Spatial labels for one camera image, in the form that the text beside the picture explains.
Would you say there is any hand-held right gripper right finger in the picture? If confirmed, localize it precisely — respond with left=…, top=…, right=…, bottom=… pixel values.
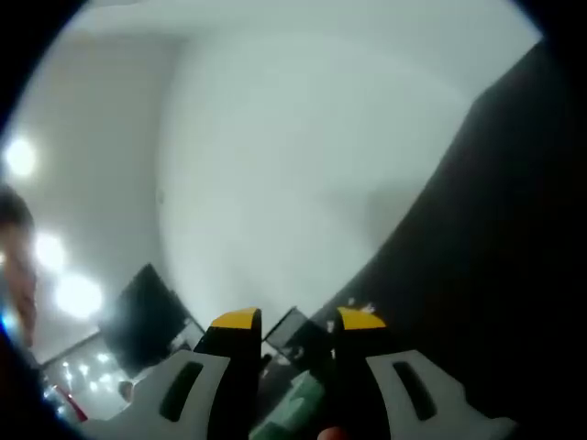
left=332, top=306, right=520, bottom=440

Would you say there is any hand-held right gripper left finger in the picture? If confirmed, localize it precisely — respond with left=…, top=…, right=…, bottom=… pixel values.
left=82, top=307, right=263, bottom=440

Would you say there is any green broom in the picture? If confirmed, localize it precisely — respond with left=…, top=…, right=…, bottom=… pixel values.
left=249, top=370, right=327, bottom=440

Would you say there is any black tabletop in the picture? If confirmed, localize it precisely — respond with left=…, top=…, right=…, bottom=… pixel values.
left=293, top=38, right=587, bottom=440

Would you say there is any black computer monitor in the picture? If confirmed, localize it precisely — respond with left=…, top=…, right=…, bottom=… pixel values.
left=97, top=262, right=206, bottom=373
left=264, top=305, right=338, bottom=368

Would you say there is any red object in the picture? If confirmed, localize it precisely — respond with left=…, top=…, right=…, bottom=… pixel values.
left=58, top=387, right=89, bottom=422

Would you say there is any round ceiling light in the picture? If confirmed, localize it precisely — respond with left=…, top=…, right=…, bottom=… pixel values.
left=53, top=273, right=104, bottom=320
left=4, top=137, right=38, bottom=178
left=32, top=232, right=66, bottom=271

